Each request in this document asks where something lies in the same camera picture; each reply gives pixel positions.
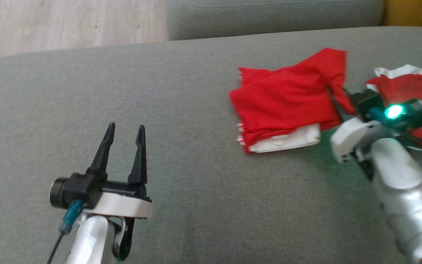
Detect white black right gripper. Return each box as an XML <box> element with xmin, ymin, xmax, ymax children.
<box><xmin>326</xmin><ymin>87</ymin><xmax>382</xmax><ymax>164</ymax></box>

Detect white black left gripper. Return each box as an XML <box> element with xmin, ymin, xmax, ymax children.
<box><xmin>86</xmin><ymin>122</ymin><xmax>154</xmax><ymax>262</ymax></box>

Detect red jersey with number print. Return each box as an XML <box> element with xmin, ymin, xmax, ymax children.
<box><xmin>229</xmin><ymin>47</ymin><xmax>355</xmax><ymax>154</ymax></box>

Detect red shorts with white stripe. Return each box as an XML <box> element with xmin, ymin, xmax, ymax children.
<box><xmin>365</xmin><ymin>65</ymin><xmax>422</xmax><ymax>152</ymax></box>

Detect grey sofa seat cushion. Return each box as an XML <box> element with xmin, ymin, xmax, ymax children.
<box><xmin>0</xmin><ymin>26</ymin><xmax>422</xmax><ymax>264</ymax></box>

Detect grey sofa back cushion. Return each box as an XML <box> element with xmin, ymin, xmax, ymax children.
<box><xmin>166</xmin><ymin>0</ymin><xmax>386</xmax><ymax>41</ymax></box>

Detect yellow cushion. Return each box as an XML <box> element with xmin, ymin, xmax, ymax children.
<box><xmin>382</xmin><ymin>0</ymin><xmax>422</xmax><ymax>33</ymax></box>

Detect left cable with teal connector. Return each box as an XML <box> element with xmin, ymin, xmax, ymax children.
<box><xmin>45</xmin><ymin>199</ymin><xmax>85</xmax><ymax>264</ymax></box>

